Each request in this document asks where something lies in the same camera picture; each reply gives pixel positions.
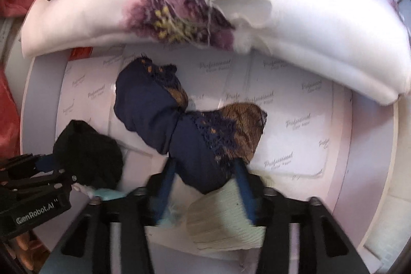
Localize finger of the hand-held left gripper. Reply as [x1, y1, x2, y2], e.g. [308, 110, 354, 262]
[6, 169, 76, 190]
[0, 154, 57, 180]

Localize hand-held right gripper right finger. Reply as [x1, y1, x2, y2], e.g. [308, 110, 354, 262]
[233, 158, 370, 274]

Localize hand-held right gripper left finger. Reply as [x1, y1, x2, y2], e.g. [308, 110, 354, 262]
[40, 158, 179, 274]

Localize cream knit sock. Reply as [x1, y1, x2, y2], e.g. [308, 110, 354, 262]
[186, 179, 267, 250]

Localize black sock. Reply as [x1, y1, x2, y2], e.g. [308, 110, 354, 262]
[53, 120, 124, 189]

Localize navy lace underwear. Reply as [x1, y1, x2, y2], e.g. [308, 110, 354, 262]
[114, 56, 268, 194]

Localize person's left hand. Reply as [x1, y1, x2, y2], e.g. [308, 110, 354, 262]
[14, 229, 42, 271]

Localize red fleece blanket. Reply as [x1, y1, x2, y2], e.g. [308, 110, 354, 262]
[0, 0, 36, 159]

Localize glossy white paper sheets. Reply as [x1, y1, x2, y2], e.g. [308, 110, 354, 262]
[56, 46, 334, 181]

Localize red packet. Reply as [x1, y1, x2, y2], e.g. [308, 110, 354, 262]
[69, 48, 94, 61]

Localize white floral folded cloth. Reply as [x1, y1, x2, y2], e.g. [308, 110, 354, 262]
[21, 0, 411, 106]

